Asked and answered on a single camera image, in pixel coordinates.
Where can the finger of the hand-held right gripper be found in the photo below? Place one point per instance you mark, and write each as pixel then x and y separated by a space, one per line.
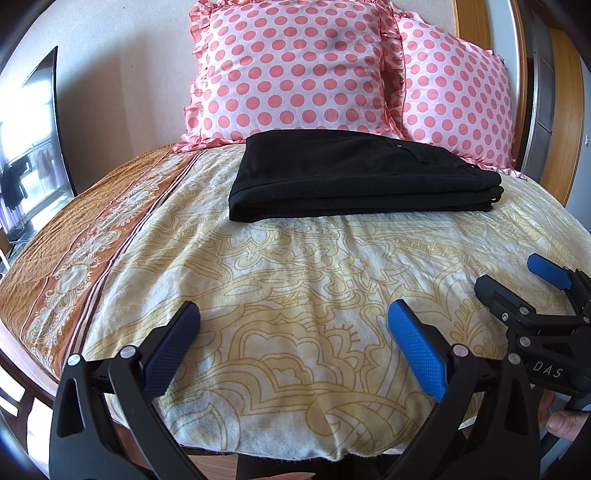
pixel 503 300
pixel 547 272

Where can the black pants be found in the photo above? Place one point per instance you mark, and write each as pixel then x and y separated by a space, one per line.
pixel 351 175

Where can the yellow patterned bedsheet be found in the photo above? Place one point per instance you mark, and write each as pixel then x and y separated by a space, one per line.
pixel 295 286

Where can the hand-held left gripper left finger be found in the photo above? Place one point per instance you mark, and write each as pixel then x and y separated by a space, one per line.
pixel 171 355

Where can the wooden door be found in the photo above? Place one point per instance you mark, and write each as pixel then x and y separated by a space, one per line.
pixel 568 92

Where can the person's right hand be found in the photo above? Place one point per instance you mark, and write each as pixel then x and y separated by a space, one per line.
pixel 567 423

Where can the black flat television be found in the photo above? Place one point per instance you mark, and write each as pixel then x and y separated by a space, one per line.
pixel 41 161

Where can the pink polka dot pillow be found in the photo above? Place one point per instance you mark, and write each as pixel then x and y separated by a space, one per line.
pixel 295 69
pixel 457 92

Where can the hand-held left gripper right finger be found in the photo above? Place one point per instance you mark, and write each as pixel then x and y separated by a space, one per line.
pixel 418 350

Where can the wooden headboard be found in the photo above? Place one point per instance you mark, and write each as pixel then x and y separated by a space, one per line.
pixel 519 69

